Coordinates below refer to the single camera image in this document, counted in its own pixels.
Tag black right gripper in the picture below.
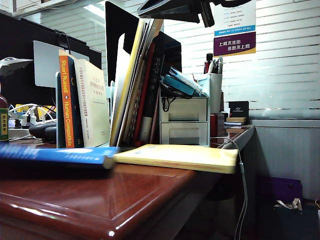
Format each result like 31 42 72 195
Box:
136 0 216 28

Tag blue book with white circles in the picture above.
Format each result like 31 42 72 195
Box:
0 142 118 170

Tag black book with white title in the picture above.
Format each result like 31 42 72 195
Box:
139 37 167 145

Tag thin red book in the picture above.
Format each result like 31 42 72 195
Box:
133 42 156 147

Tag yellow paperback book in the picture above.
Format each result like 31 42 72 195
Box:
112 143 240 175

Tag cream white paperback book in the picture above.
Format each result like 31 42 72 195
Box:
73 59 111 148

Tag orange spine Human Compatible book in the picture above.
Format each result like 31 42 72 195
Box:
58 49 83 149

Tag pale green book rack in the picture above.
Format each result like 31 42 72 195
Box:
54 71 116 151

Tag white paper poster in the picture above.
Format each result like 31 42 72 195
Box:
213 0 257 38

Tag purple sign with white text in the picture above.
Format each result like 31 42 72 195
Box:
213 31 257 57

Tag red marker with black cap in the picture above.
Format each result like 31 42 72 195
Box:
204 52 214 75

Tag leaning folders and books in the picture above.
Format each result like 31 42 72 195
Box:
124 18 165 143

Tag teal books on drawers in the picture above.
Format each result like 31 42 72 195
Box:
168 66 210 98

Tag teal box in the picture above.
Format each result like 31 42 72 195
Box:
162 74 195 96

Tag white pen holder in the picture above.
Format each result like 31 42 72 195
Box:
208 72 223 115

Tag black file holder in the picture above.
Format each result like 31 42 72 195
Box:
104 0 183 87

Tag white desktop drawer unit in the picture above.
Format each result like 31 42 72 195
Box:
159 96 210 147

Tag white plastic folder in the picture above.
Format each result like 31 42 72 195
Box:
111 33 132 141

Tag small black box with logo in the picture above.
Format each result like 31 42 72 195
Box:
228 100 250 118

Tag small stack of notebooks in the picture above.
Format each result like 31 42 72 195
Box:
225 116 248 126

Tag dark red box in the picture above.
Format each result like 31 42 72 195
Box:
209 112 226 138

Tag yellow folder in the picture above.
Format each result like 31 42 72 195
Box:
109 18 147 147

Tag purple paper bag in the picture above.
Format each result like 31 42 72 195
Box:
258 176 303 205

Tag black computer monitor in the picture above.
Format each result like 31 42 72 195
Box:
0 12 103 106

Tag black padded case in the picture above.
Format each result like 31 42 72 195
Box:
28 121 58 143

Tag brown bottle with green label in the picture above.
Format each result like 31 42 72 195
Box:
0 92 10 142

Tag black cable bundle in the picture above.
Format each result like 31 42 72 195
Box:
159 83 193 113

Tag white charging cable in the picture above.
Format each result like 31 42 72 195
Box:
209 136 248 240

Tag white power strip with cables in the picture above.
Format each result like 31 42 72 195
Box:
8 103 57 130

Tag dark green bag beige handles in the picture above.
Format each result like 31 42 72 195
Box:
259 198 320 240

